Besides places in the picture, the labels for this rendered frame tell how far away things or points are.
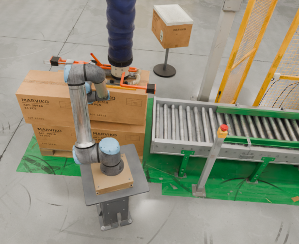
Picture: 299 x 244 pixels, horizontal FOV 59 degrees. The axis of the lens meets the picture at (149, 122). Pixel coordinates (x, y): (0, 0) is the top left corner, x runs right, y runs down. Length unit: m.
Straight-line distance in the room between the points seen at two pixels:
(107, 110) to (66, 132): 0.59
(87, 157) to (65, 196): 1.11
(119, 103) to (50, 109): 0.70
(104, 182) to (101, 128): 0.88
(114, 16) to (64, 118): 1.19
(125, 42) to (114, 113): 0.73
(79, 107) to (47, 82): 1.03
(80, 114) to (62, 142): 1.28
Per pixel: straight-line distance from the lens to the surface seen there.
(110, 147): 1.94
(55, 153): 3.35
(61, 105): 2.68
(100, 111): 2.62
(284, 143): 3.08
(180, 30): 4.01
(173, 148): 2.73
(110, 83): 2.49
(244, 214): 3.14
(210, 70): 3.68
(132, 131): 2.79
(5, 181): 3.31
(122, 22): 2.16
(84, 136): 1.92
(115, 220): 2.76
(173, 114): 3.03
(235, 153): 2.88
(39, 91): 2.73
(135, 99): 2.46
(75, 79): 1.79
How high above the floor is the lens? 2.59
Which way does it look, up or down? 45 degrees down
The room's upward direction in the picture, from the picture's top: 6 degrees clockwise
